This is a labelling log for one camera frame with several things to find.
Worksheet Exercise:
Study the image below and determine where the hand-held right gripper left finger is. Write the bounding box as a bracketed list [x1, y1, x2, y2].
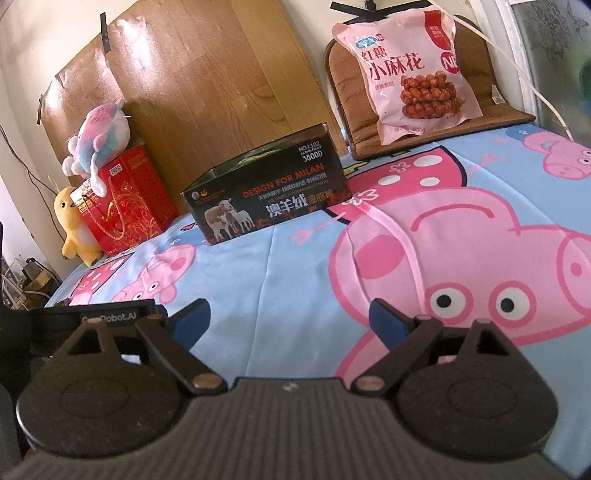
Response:
[51, 298, 228, 397]

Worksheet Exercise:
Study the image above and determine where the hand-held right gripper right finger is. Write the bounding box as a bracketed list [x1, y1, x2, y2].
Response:
[353, 298, 520, 397]

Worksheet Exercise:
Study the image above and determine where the black printed box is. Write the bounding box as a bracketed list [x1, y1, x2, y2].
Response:
[180, 122, 352, 246]

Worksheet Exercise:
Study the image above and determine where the cardboard box clutter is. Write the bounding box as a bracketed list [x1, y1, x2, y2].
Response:
[0, 256, 63, 311]

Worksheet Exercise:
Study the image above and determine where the yellow plush duck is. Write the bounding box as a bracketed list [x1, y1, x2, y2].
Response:
[53, 186, 104, 268]

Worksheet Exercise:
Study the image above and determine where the printed cartoon blanket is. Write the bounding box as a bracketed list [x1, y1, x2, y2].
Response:
[44, 124, 591, 476]

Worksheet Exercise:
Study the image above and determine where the red gift bag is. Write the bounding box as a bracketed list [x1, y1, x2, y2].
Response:
[71, 144, 180, 258]

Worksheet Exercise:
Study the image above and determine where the pink blue plush toy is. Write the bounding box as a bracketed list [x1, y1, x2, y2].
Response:
[61, 97, 133, 199]

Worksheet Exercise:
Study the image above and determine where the brown seat cushion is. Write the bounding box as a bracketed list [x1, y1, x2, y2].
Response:
[323, 14, 539, 162]

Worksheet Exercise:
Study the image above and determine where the wooden board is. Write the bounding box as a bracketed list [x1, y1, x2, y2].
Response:
[38, 0, 351, 219]

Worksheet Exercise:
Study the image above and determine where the large pink snack bag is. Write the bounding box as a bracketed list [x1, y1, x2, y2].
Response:
[331, 4, 486, 145]

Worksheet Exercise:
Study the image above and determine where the black wall cable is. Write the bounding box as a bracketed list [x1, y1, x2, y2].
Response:
[0, 122, 63, 197]

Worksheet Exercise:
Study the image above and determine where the white cord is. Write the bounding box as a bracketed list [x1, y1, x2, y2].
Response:
[434, 0, 575, 141]

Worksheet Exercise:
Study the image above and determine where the white window frame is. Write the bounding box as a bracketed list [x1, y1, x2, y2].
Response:
[480, 0, 591, 139]

